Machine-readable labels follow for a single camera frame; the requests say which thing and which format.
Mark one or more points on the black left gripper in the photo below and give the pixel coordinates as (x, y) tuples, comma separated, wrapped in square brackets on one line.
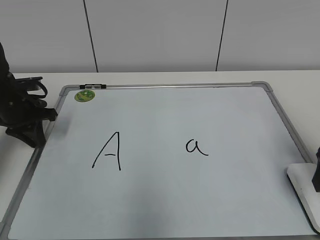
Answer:
[(22, 106)]

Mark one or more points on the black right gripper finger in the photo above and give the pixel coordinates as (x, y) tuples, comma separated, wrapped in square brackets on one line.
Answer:
[(316, 176)]

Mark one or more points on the white board eraser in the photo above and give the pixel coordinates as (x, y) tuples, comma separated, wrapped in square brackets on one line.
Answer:
[(300, 176)]

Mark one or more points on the green round magnet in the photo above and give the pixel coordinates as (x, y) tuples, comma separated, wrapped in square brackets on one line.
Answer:
[(84, 96)]

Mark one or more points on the black silver board clip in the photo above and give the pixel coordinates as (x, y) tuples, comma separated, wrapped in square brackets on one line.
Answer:
[(92, 86)]

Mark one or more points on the white board grey frame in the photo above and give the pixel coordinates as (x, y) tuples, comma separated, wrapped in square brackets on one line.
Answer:
[(163, 161)]

